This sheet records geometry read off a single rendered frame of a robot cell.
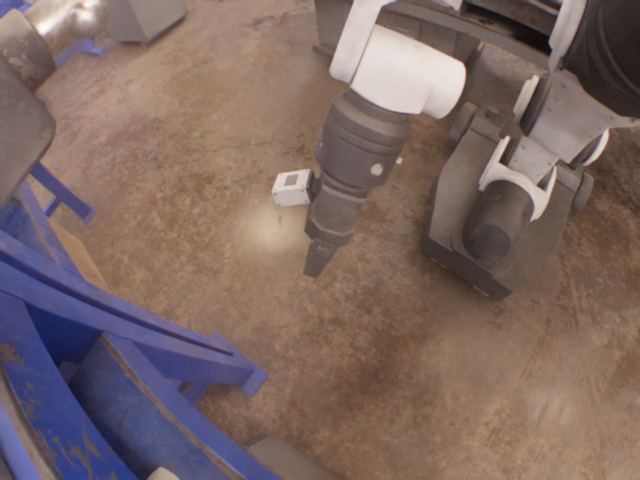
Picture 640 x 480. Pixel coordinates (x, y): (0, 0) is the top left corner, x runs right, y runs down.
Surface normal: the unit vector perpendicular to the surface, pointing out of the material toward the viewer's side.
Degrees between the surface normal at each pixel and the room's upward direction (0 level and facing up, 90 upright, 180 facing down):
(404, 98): 69
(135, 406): 0
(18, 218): 0
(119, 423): 0
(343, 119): 61
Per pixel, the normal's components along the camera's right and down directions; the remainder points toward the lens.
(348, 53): -0.10, 0.68
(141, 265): -0.09, -0.43
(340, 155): -0.53, 0.47
